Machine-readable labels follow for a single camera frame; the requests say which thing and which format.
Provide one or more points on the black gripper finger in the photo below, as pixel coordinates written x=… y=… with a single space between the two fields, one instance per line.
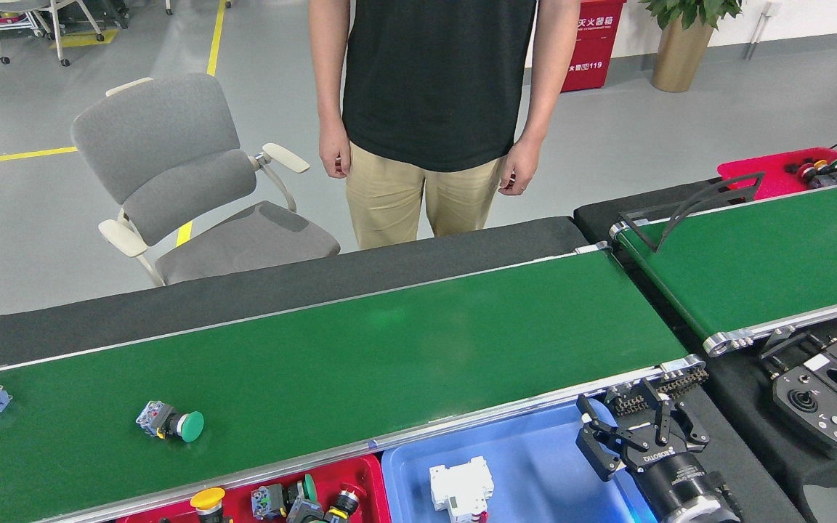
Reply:
x=604 y=447
x=673 y=421

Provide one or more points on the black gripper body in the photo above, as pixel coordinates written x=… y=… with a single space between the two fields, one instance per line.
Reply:
x=673 y=476

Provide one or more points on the white circuit breaker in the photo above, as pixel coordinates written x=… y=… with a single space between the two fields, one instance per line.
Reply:
x=460 y=490

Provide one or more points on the yellow push button switch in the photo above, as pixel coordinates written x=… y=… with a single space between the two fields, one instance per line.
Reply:
x=822 y=167
x=208 y=498

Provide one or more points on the person's right forearm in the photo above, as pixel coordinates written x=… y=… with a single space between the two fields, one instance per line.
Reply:
x=331 y=65

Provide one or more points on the person's left forearm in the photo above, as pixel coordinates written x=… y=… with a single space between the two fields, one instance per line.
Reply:
x=553 y=65

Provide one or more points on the blue plastic tray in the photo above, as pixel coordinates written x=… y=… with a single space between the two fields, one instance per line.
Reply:
x=535 y=465

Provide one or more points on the long green conveyor belt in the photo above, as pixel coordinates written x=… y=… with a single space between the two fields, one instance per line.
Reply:
x=389 y=363

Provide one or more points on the large red plastic tray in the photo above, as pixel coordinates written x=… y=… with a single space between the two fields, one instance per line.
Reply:
x=371 y=479

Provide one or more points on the small red parts tray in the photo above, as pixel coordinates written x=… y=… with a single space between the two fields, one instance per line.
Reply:
x=760 y=174

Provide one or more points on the person's left hand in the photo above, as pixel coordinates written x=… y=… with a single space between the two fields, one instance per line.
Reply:
x=522 y=167

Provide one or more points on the person's right hand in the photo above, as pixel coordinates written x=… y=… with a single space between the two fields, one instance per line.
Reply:
x=335 y=152

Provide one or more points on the black handheld remote controller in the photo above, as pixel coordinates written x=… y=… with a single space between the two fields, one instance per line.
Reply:
x=825 y=396

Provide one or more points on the potted plant in gold pot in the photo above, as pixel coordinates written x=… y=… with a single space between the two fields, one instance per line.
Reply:
x=680 y=51

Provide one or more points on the red fire extinguisher box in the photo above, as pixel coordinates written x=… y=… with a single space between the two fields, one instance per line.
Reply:
x=593 y=43

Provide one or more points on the person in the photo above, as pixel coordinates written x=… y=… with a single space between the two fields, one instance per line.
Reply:
x=433 y=80

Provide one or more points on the grey office chair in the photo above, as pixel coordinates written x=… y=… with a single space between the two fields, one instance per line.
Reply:
x=164 y=138

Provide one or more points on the white wheeled stand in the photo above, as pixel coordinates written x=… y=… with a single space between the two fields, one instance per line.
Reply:
x=26 y=7

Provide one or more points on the green conveyor with black bracket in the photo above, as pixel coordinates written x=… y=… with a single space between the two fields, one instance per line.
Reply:
x=767 y=261

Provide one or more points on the white wall conduit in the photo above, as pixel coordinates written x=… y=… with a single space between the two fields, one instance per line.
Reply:
x=756 y=29

